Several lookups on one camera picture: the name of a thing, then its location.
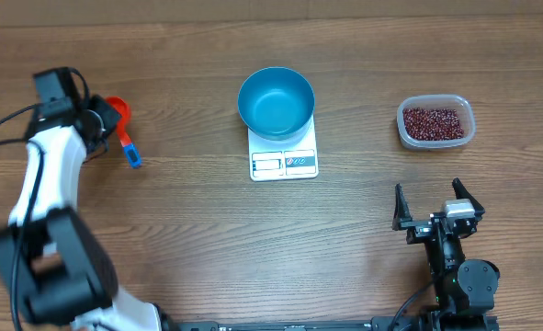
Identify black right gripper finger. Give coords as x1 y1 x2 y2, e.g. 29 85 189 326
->
392 183 413 231
452 177 485 217

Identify red measuring scoop blue handle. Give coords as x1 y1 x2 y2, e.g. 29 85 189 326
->
106 97 142 168

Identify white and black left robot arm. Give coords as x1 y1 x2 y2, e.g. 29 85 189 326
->
0 67 178 330

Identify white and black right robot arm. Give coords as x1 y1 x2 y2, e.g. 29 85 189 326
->
388 177 501 331

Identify white digital kitchen scale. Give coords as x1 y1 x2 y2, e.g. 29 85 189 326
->
248 117 319 182

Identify blue metal bowl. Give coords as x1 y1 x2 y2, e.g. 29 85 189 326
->
237 66 316 141

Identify red beans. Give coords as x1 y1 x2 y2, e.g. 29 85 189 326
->
402 108 465 141

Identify clear plastic container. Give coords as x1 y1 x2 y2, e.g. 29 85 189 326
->
396 94 477 150

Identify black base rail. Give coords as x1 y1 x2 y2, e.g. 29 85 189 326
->
177 316 500 331

